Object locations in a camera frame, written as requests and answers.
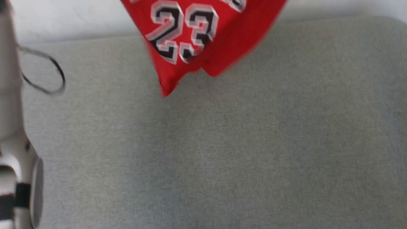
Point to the red basketball jersey number 23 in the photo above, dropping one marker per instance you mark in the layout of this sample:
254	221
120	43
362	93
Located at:
229	35

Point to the grey fabric sofa seat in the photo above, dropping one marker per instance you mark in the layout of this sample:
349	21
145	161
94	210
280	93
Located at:
222	152

